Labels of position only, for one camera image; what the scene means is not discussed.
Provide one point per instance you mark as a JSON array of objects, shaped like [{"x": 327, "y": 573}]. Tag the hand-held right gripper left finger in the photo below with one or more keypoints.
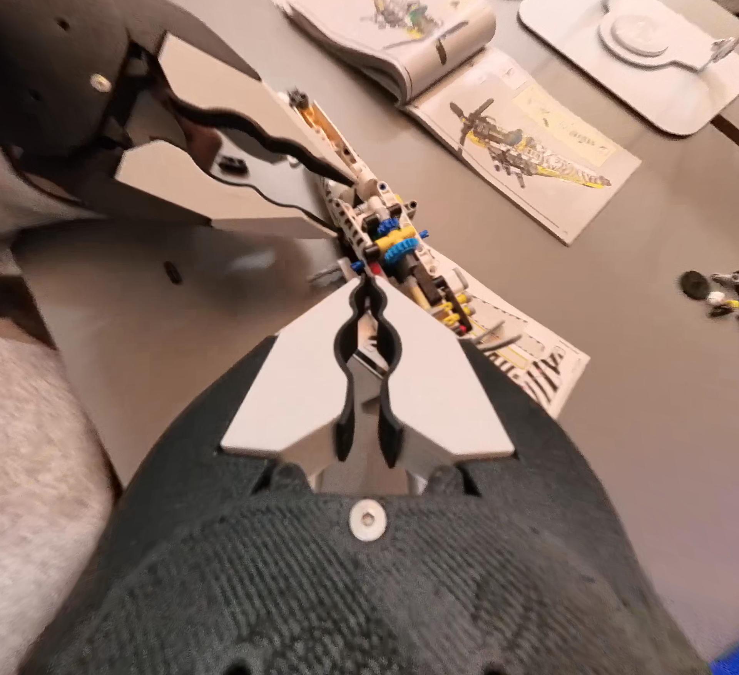
[{"x": 288, "y": 392}]

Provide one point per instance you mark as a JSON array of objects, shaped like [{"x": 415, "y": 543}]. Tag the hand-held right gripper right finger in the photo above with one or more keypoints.
[{"x": 444, "y": 398}]

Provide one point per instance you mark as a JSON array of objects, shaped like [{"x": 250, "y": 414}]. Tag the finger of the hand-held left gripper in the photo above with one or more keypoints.
[
  {"x": 231, "y": 92},
  {"x": 173, "y": 184}
]

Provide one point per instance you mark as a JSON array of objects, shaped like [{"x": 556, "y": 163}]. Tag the lego helicopter model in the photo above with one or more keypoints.
[{"x": 392, "y": 236}]

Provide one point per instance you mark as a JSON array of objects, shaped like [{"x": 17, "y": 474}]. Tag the small black lego piece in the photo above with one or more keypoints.
[
  {"x": 172, "y": 272},
  {"x": 234, "y": 163}
]

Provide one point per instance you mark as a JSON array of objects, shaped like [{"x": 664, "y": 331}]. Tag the grey lego rotor blade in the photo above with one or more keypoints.
[{"x": 499, "y": 342}]

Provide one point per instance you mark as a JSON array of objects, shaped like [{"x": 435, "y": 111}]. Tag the lego sticker sheet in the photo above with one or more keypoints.
[{"x": 542, "y": 375}]

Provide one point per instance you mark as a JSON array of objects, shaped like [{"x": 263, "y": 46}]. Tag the open lego instruction booklet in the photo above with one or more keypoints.
[{"x": 519, "y": 126}]

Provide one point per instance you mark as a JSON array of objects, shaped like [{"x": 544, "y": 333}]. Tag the pile of small lego parts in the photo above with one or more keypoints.
[{"x": 713, "y": 294}]

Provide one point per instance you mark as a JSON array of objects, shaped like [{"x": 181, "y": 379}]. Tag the person's grey sweater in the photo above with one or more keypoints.
[{"x": 40, "y": 484}]

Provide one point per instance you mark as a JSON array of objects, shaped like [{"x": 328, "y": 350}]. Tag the white desk stand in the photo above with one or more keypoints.
[{"x": 577, "y": 34}]

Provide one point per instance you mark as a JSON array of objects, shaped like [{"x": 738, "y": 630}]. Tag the blue plastic bin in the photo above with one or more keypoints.
[{"x": 727, "y": 660}]

